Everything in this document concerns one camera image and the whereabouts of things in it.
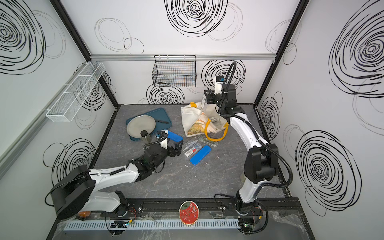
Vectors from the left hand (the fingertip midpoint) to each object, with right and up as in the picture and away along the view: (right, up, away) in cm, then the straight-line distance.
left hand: (177, 140), depth 82 cm
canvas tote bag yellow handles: (+11, +10, +12) cm, 19 cm away
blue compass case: (+13, -11, +10) cm, 20 cm away
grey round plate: (-31, +8, +26) cm, 42 cm away
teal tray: (-30, -2, +17) cm, 34 cm away
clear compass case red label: (+15, +22, +2) cm, 26 cm away
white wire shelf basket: (-54, +18, -9) cm, 57 cm away
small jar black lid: (-21, 0, +10) cm, 23 cm away
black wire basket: (-7, +52, +42) cm, 67 cm away
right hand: (+16, +28, -1) cm, 32 cm away
